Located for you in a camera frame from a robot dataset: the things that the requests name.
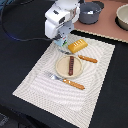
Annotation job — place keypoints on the tan round plate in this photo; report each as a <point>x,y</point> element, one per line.
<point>62,67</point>

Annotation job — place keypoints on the yellow bread loaf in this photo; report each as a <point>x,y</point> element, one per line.
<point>77,46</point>

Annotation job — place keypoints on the wooden handled knife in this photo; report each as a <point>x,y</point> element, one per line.
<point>80,56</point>

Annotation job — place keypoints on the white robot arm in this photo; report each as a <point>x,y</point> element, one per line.
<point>60,18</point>

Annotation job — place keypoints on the large grey pot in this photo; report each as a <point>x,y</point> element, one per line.
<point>89,12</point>

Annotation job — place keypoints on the light blue milk carton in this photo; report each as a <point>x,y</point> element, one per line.
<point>62,41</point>

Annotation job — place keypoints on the cream bowl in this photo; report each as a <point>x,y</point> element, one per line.
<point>122,14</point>

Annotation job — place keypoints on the red toy sausage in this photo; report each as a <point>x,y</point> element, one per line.
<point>71,64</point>

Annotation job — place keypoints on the wooden handled fork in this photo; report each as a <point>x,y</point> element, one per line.
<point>66,81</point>

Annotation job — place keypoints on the beige woven placemat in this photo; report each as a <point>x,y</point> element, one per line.
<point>64,101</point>

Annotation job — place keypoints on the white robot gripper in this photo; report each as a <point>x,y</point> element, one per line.
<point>60,19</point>

